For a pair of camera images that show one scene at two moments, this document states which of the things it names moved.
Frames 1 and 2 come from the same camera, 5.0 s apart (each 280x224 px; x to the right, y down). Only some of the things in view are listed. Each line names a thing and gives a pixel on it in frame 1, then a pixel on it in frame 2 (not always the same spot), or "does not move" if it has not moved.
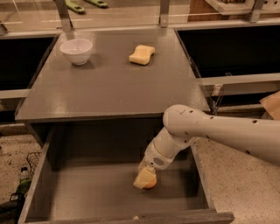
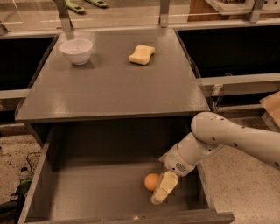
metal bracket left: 66,24 does not move
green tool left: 75,7 does not move
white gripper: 154,158 to 177,163
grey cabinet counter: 109,85 does not move
